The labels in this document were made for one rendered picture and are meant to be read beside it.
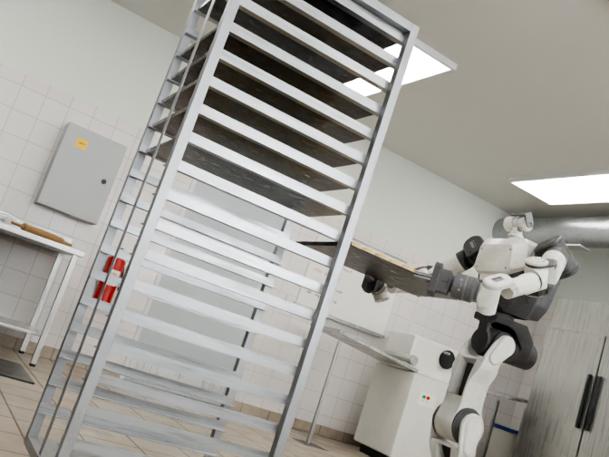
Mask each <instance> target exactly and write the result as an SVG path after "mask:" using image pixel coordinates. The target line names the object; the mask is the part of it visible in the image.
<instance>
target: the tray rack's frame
mask: <svg viewBox="0 0 609 457"><path fill-rule="evenodd" d="M215 1H216V0H212V2H211V5H210V8H209V9H208V13H207V16H206V19H205V21H204V24H203V26H202V28H201V31H200V33H199V36H198V40H197V42H196V44H195V47H194V50H193V52H192V55H191V56H190V59H189V62H188V66H187V68H186V71H185V73H184V75H183V78H182V80H181V83H180V86H179V89H178V91H177V94H176V97H175V99H174V102H173V103H172V106H171V109H170V111H169V115H168V118H167V120H166V122H165V125H164V127H163V130H162V133H161V135H160V137H159V141H158V144H157V146H156V149H155V151H154V153H153V156H152V158H151V161H150V165H149V167H148V169H147V172H146V174H145V177H144V180H143V182H142V184H141V187H140V191H139V193H138V196H137V198H136V200H135V203H134V205H133V208H132V211H131V213H130V216H129V219H128V222H127V224H126V227H125V229H124V231H123V234H122V236H121V240H120V243H119V246H118V247H117V250H116V252H115V255H114V258H113V260H112V262H111V266H110V269H109V271H108V274H107V276H106V278H105V281H104V283H103V286H102V288H101V293H100V294H99V297H98V299H97V302H96V305H95V307H94V309H93V311H92V316H91V318H90V321H89V323H88V325H87V328H86V330H85V333H84V335H83V338H82V341H81V344H80V347H79V349H78V352H77V354H76V356H75V359H74V361H73V364H72V368H71V371H70V373H69V375H68V377H67V380H66V383H65V385H64V388H63V391H62V394H61V396H60V399H59V401H58V404H57V406H56V408H55V411H54V413H53V418H52V420H51V422H50V424H49V427H48V430H47V432H46V435H45V436H44V437H42V436H38V434H39V432H40V430H41V427H42V424H43V422H44V418H45V415H44V414H40V413H38V412H37V411H38V408H39V405H40V403H45V404H50V403H51V401H52V399H53V395H54V392H55V390H56V387H54V386H50V385H49V384H48V383H49V380H50V378H51V375H56V376H59V377H61V375H62V372H63V369H64V367H65V364H66V362H67V360H66V359H62V358H60V357H59V354H60V352H61V350H62V348H66V349H69V350H72V347H73V343H74V340H75V338H76V336H77V333H76V332H73V331H71V330H69V329H70V326H71V323H72V321H74V322H78V323H82V320H83V317H84V315H85V312H86V310H87V307H88V306H86V305H83V304H80V301H81V298H82V295H86V296H88V297H92V293H93V291H94V289H95V287H96V284H97V281H98V279H95V278H92V277H90V274H91V272H92V269H93V268H94V269H97V270H100V271H102V268H103V265H104V263H105V260H106V258H107V256H108V254H106V253H103V252H100V249H101V246H102V243H105V244H108V245H110V246H111V244H112V241H113V240H114V237H115V235H116V232H117V228H114V227H111V226H110V224H111V220H112V218H116V219H119V220H121V219H122V216H123V213H124V211H125V209H126V207H127V204H126V203H124V202H121V201H120V197H121V194H122V192H123V193H126V194H128V195H131V193H132V190H133V188H134V185H135V183H136V179H134V178H132V177H130V176H129V175H130V172H131V168H133V169H135V170H139V171H140V169H141V167H142V164H143V162H144V160H145V157H146V155H145V154H143V153H141V152H139V148H140V145H141V144H144V145H147V146H150V144H151V141H152V138H153V136H154V133H155V131H154V130H152V129H150V128H148V126H149V123H150V120H153V121H155V122H158V121H159V120H160V117H161V115H162V113H163V110H164V108H165V107H163V106H160V105H158V104H157V102H158V99H159V97H160V96H162V97H164V98H167V97H169V94H170V92H171V89H172V86H173V83H170V82H168V81H166V79H167V77H168V74H169V73H172V74H176V73H178V72H179V68H180V66H181V64H182V61H181V60H180V59H178V58H176V57H175V55H176V53H177V50H178V49H179V50H180V51H182V52H183V51H185V50H186V49H187V48H188V46H189V42H190V40H191V38H190V37H188V36H186V35H184V33H185V30H186V28H187V27H189V28H190V29H192V30H195V28H196V25H197V23H198V19H199V17H200V15H197V14H195V13H193V9H194V6H195V5H199V6H201V5H203V4H204V3H205V2H206V0H195V3H194V5H193V7H192V9H191V12H190V14H189V17H188V21H187V23H186V25H185V28H184V30H183V33H182V36H181V37H180V40H179V44H178V46H177V49H176V52H175V53H174V56H173V58H172V61H171V63H170V66H169V69H168V72H167V74H166V77H165V79H164V82H163V84H162V86H161V89H160V91H159V95H158V98H157V100H156V102H155V105H154V107H153V110H152V112H151V115H150V118H149V121H148V123H147V126H146V128H145V131H144V133H143V135H142V138H141V140H140V144H139V147H138V149H137V151H136V154H135V156H134V159H133V161H132V164H131V166H130V170H129V172H128V175H127V177H126V180H125V181H124V184H123V187H122V189H121V193H120V196H119V197H118V200H117V203H116V205H115V208H114V210H113V212H112V214H111V219H110V221H109V224H108V226H107V228H106V230H105V233H104V236H103V238H102V241H101V244H100V246H99V249H98V252H97V254H96V257H95V259H94V261H93V263H92V268H91V270H90V273H89V275H88V277H87V279H86V282H85V285H84V287H83V290H82V293H81V295H80V298H79V300H78V303H77V306H76V308H75V310H74V312H73V315H72V319H71V322H70V324H69V326H68V328H67V331H66V333H65V336H64V339H63V342H62V344H61V347H60V349H59V352H58V355H57V356H56V359H55V361H54V364H53V368H52V371H51V373H50V375H49V377H48V380H47V382H46V385H45V388H44V389H43V393H42V396H41V398H40V401H39V404H38V405H37V408H36V410H35V413H34V417H33V420H32V421H31V424H30V426H29V429H28V431H27V434H26V436H25V438H24V445H25V448H26V450H27V451H28V453H29V456H30V457H101V456H98V455H93V454H89V453H86V452H78V451H75V450H73V446H74V444H75V441H76V439H77V436H78V433H79V431H80V429H81V426H82V422H83V420H84V417H85V414H86V413H87V410H88V407H89V405H90V402H91V399H92V396H93V393H94V391H95V388H96V385H97V383H98V381H99V378H100V376H101V373H102V369H103V367H104V364H105V362H106V359H107V356H108V354H109V352H110V349H111V345H112V342H113V340H114V337H115V335H116V333H117V330H118V327H119V325H120V322H121V319H122V316H123V313H124V311H125V308H126V306H127V304H128V301H129V298H130V296H131V291H132V289H133V287H134V285H135V282H136V279H137V277H138V274H139V272H140V268H141V265H142V263H143V260H144V258H145V256H146V253H147V250H148V248H149V245H150V242H151V239H152V236H153V234H154V231H155V228H156V227H157V224H158V221H159V219H160V214H161V212H162V210H163V207H164V205H165V202H166V199H167V197H168V195H169V191H170V188H171V185H172V183H173V180H174V178H175V176H176V173H177V170H178V168H179V164H180V162H181V159H182V156H183V154H184V151H185V149H186V147H187V144H188V142H189V137H190V135H191V133H192V130H193V128H194V125H195V122H196V120H197V117H198V114H199V111H200V108H201V106H202V103H203V101H204V99H205V96H206V93H207V91H208V87H209V85H210V82H211V79H212V77H213V74H214V71H215V70H216V67H217V64H218V60H219V57H220V55H221V53H222V50H223V48H224V45H225V42H226V40H227V36H228V34H229V31H230V28H231V26H232V24H233V21H234V19H235V16H236V13H237V9H238V8H239V5H240V2H241V0H228V1H227V5H226V8H225V11H224V13H223V15H222V18H221V20H220V23H219V25H218V28H217V31H216V34H215V37H214V39H213V42H212V44H211V46H210V49H209V51H208V56H207V58H206V61H205V63H204V65H203V68H202V70H201V73H200V76H199V78H198V82H197V84H196V87H195V90H194V92H193V94H192V96H191V99H190V102H189V104H188V108H187V110H186V113H185V116H184V118H183V121H182V123H181V125H180V128H179V132H178V135H177V137H176V140H175V141H174V144H173V147H172V149H171V152H170V155H169V158H168V161H167V163H166V166H165V168H164V171H163V173H162V175H161V178H160V181H159V185H158V187H157V189H156V192H155V194H154V197H153V200H152V202H151V204H150V208H149V211H148V214H147V216H146V218H145V220H144V223H143V226H142V228H141V231H140V234H139V237H138V239H137V242H136V245H135V247H134V249H133V252H132V254H131V257H130V261H129V264H128V266H127V268H126V271H125V273H124V276H123V279H122V281H121V285H120V287H119V290H118V292H117V295H116V297H115V299H114V302H113V305H112V307H111V312H110V313H109V316H108V318H107V321H106V324H105V326H104V328H103V331H102V333H101V338H100V340H99V343H98V344H97V347H96V350H95V352H94V355H93V358H92V361H91V363H90V366H89V369H88V371H87V374H86V376H85V378H84V381H83V384H82V388H81V390H80V392H79V395H78V397H77V400H76V403H75V405H74V407H73V410H72V414H71V416H70V419H69V422H68V423H67V426H66V429H65V431H64V434H63V438H62V440H61V441H57V440H54V439H49V438H48V436H49V433H50V431H51V429H52V427H53V422H54V420H55V417H56V415H57V413H58V410H59V408H60V405H61V402H62V400H63V397H64V394H65V391H66V389H67V386H68V384H69V382H70V379H71V377H72V374H73V370H74V367H75V366H76V363H77V361H78V358H79V355H80V353H81V351H82V347H83V344H84V342H85V339H86V336H87V335H88V332H89V330H90V327H91V324H92V320H93V319H94V316H95V313H96V311H97V308H98V306H99V304H100V301H101V299H102V294H103V292H104V289H105V288H106V285H107V282H108V280H109V277H110V275H111V271H112V269H113V266H114V264H115V261H116V258H117V256H118V254H119V252H120V249H121V245H122V242H123V240H124V238H125V235H126V233H127V230H128V227H129V225H130V223H131V219H132V216H133V214H134V211H135V209H136V207H137V204H138V202H139V199H140V195H141V193H142V191H143V188H144V185H145V183H146V180H147V178H148V176H149V173H150V169H151V167H152V164H153V161H154V160H155V157H156V155H157V152H158V149H159V147H160V144H161V141H162V138H163V136H164V133H165V130H166V129H167V126H168V124H169V119H170V117H171V114H172V113H173V110H174V107H175V105H176V102H177V100H178V97H179V94H180V91H181V88H182V86H183V83H184V82H185V79H186V76H187V74H188V71H189V67H190V65H191V63H192V60H193V58H194V55H195V52H196V51H197V48H198V44H199V41H200V39H201V36H202V34H203V32H204V29H205V27H206V24H207V21H208V18H209V16H210V13H211V10H212V8H213V5H214V3H215ZM352 1H353V2H355V3H356V4H357V5H359V6H361V7H362V8H364V9H366V10H367V11H369V12H370V13H372V14H374V15H376V16H377V17H379V18H380V19H382V20H383V21H384V22H386V23H387V24H390V25H391V26H393V27H394V28H396V29H397V30H399V31H401V32H402V33H404V34H406V33H408V32H410V31H411V28H412V25H413V23H411V22H410V21H408V20H407V19H405V18H404V17H402V16H400V15H398V14H397V13H395V12H394V11H392V10H391V9H390V8H388V7H387V6H385V5H383V4H382V3H380V2H379V1H377V0H352ZM57 443H59V444H60V445H59V446H58V445H57Z"/></svg>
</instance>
